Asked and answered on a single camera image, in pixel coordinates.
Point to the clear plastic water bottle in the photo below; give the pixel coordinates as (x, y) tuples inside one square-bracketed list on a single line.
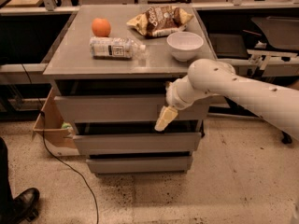
[(115, 47)]

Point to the grey top drawer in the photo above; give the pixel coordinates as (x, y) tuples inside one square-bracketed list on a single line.
[(115, 108)]

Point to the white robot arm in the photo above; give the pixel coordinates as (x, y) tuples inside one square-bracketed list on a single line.
[(192, 87)]

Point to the black leather shoe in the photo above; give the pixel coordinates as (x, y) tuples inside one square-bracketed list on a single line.
[(23, 207)]

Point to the orange fruit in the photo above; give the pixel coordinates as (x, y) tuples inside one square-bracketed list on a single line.
[(101, 27)]

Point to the black folding stand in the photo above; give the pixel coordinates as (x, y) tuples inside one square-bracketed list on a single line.
[(258, 59)]

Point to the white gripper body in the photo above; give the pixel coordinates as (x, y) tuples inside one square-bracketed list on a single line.
[(173, 96)]

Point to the grey middle drawer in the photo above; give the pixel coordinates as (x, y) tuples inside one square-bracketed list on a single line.
[(136, 143)]

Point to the white bowl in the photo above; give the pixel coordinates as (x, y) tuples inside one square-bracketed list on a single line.
[(184, 46)]

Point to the grey drawer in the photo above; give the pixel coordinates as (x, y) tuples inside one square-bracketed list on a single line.
[(140, 165), (136, 143), (115, 108)]

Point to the grey drawer cabinet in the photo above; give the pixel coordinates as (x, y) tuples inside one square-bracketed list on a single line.
[(73, 71)]

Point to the cardboard box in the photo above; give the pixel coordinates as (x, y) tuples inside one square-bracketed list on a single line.
[(50, 125)]

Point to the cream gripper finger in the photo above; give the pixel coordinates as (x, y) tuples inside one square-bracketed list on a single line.
[(167, 115)]

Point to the grey bottom drawer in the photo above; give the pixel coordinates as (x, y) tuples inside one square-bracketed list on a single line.
[(140, 165)]

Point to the dark trouser leg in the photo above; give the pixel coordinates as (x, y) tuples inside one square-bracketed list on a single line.
[(6, 199)]

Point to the brown chip bag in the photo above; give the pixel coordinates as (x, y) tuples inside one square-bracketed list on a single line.
[(161, 21)]

